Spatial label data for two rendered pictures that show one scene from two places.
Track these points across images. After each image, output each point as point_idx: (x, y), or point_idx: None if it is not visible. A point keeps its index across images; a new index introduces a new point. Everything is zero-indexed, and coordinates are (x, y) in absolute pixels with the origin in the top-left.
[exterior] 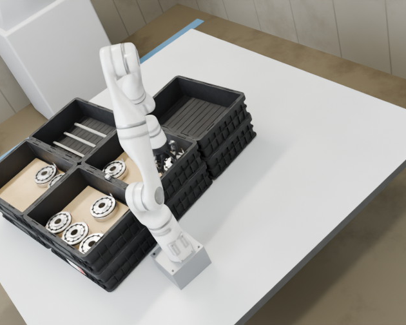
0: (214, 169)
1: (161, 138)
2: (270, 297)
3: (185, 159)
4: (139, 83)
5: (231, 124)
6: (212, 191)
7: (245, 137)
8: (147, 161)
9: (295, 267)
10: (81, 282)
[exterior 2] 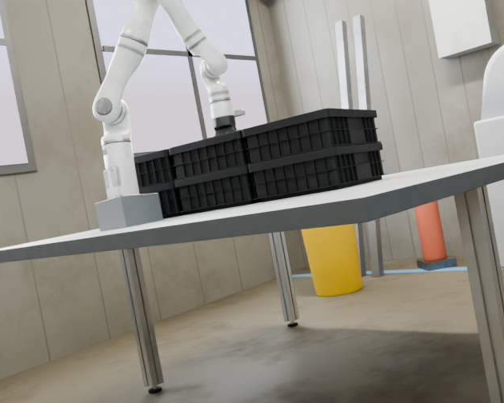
0: (258, 186)
1: (215, 108)
2: (64, 253)
3: (218, 141)
4: (170, 15)
5: (297, 142)
6: (238, 206)
7: (315, 175)
8: (111, 69)
9: (88, 240)
10: None
